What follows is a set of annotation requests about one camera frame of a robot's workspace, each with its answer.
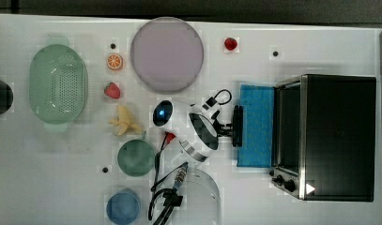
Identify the blue plastic cup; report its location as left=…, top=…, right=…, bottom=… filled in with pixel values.
left=106, top=188, right=141, bottom=225

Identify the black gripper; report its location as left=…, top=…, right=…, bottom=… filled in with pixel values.
left=212, top=111, right=233, bottom=137

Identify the black round pot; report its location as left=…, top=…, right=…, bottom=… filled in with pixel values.
left=0, top=81, right=13, bottom=114

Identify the peeled banana toy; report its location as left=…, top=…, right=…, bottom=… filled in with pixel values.
left=108, top=105, right=143, bottom=136

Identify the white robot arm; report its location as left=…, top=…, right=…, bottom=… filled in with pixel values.
left=148, top=97, right=241, bottom=225

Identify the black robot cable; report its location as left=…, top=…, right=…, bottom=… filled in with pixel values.
left=147, top=130, right=190, bottom=225

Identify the red strawberry toy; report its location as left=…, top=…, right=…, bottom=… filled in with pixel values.
left=104, top=82, right=121, bottom=99

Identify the orange slice toy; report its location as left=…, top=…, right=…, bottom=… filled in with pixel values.
left=107, top=53, right=123, bottom=70

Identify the small red tomato toy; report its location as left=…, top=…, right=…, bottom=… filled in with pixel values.
left=224, top=37, right=237, bottom=51

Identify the green plastic colander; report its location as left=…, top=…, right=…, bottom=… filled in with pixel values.
left=29, top=37, right=88, bottom=132

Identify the black toaster oven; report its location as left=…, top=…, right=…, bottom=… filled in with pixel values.
left=231, top=73, right=377, bottom=203

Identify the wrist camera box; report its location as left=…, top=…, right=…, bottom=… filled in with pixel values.
left=191, top=97, right=222, bottom=117

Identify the lavender round plate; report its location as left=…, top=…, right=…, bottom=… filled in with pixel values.
left=130, top=17, right=204, bottom=92

